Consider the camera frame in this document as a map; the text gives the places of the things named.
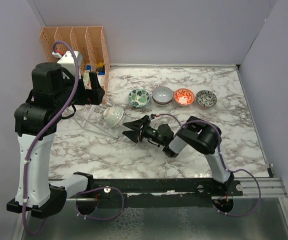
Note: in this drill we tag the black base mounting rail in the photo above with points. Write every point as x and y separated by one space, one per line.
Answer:
157 192

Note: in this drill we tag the yellow grey eraser block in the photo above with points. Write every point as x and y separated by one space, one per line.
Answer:
100 67

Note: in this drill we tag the orange plastic file organizer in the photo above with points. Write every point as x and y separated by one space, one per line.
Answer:
88 41

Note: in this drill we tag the orange floral bowl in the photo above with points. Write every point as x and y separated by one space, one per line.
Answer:
184 97

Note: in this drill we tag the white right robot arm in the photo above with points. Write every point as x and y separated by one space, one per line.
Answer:
201 135

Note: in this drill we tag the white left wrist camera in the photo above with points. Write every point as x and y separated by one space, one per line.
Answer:
66 60

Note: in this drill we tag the green leaf patterned bowl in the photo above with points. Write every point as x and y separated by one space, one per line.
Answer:
138 98

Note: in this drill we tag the black leaf patterned bowl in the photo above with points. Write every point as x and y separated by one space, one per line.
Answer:
206 99

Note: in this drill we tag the green white box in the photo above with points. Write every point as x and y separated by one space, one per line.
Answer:
86 79

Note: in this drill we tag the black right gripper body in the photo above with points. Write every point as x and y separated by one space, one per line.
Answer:
148 132

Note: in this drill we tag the white teal patterned bowl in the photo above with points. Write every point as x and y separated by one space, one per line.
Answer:
112 115

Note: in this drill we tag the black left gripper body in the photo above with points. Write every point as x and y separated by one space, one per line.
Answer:
83 96

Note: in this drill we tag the white label card box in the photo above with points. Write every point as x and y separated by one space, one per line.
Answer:
102 81

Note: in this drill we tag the blue wave hexagon bowl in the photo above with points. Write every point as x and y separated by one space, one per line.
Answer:
162 95

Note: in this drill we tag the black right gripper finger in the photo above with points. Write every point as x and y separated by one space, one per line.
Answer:
135 125
133 135

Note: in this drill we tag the white wire dish rack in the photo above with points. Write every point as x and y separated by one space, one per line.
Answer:
90 118

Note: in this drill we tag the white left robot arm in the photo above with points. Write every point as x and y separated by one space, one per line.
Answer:
54 89

